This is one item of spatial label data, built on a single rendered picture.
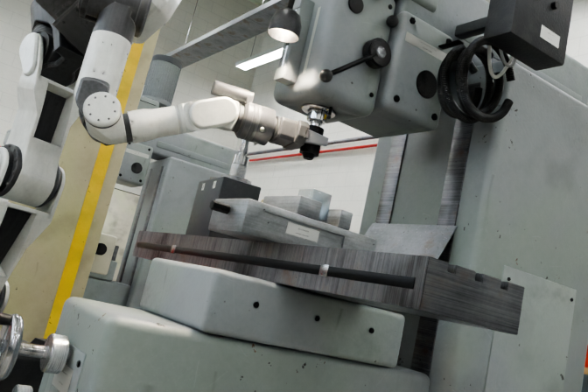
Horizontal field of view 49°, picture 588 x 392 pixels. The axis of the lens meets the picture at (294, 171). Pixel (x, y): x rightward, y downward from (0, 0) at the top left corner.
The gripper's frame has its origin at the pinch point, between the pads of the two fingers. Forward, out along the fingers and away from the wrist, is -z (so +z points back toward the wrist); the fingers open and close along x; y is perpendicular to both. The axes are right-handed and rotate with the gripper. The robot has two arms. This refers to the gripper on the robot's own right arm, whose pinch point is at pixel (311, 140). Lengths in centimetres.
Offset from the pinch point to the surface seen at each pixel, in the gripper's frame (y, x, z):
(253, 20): -233, 480, -63
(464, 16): -44, -3, -33
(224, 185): 11.1, 32.7, 11.7
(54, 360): 58, -15, 44
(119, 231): -8, 843, -8
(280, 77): -11.2, -4.3, 12.2
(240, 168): 4.3, 37.1, 7.6
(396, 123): -10.8, 0.2, -21.1
